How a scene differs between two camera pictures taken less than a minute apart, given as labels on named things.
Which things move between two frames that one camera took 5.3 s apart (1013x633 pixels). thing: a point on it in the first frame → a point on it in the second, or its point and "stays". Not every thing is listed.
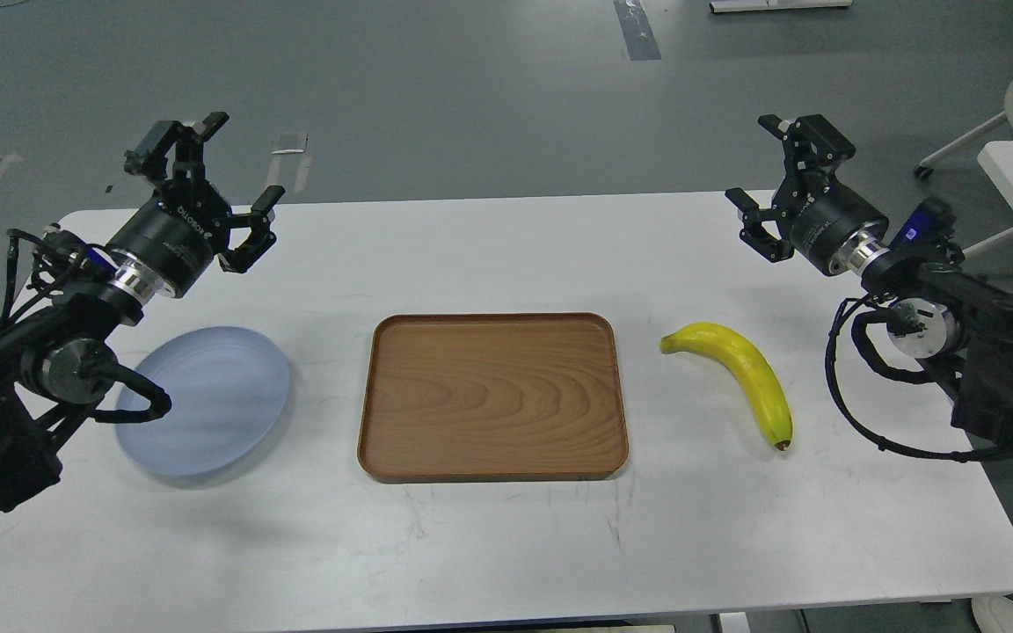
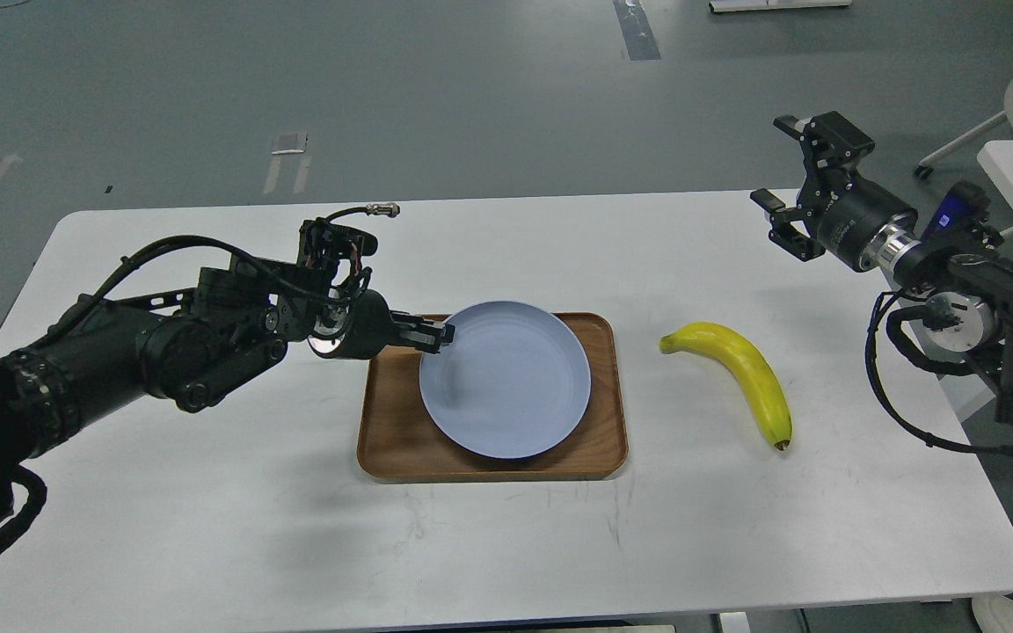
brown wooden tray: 492,396 stays
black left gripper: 187,221 → 364,327
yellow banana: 734,350 stays
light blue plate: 229,389 → 512,382
